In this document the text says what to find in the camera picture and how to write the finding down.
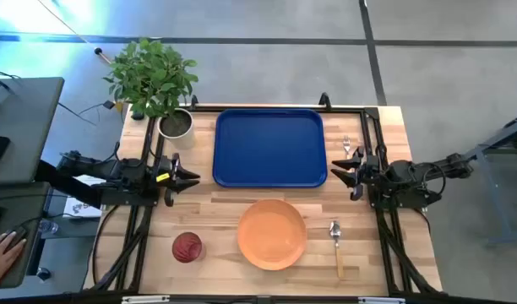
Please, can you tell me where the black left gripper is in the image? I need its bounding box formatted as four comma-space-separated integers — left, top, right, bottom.
150, 152, 201, 198

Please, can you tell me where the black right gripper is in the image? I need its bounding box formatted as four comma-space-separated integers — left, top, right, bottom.
330, 146, 387, 189

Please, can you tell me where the red translucent cup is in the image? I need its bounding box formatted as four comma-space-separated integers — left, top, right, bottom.
171, 231, 207, 264

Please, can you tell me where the orange plate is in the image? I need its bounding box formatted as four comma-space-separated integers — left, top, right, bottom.
237, 198, 308, 272

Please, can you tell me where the blue plastic tray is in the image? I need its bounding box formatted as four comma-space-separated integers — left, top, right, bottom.
212, 108, 329, 188

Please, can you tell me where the green plant in white pot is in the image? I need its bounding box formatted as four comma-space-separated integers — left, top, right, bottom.
101, 37, 199, 151

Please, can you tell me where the white printed paper sheet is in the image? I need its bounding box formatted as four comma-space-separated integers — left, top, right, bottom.
63, 174, 110, 220

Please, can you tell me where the black desk beam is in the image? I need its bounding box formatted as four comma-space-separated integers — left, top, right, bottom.
34, 159, 106, 209

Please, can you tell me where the clear water bottle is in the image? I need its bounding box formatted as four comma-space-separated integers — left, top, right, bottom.
38, 219, 60, 236

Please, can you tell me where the thin rod with black knob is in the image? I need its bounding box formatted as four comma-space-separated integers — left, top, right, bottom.
36, 0, 112, 65

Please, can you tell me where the grey desk top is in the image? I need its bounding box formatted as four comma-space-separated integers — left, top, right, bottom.
0, 77, 65, 186

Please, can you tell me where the grey-blue metal stand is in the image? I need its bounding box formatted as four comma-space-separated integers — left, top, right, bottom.
452, 110, 517, 247

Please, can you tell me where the grey desk shelf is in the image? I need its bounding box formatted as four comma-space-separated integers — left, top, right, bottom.
0, 181, 52, 290

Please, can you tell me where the person's hand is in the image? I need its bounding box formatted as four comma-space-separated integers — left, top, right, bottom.
0, 231, 27, 290

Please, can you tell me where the black aluminium table frame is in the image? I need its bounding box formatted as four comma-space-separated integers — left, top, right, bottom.
83, 103, 444, 304

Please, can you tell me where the wooden-handled metal spoon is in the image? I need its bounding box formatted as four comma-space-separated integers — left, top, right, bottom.
329, 220, 346, 280

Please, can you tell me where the black floor cable with plug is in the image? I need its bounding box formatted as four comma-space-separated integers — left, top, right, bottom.
57, 100, 116, 127

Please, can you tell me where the silver metal bracket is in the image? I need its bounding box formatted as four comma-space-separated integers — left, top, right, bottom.
122, 295, 171, 304
358, 296, 406, 304

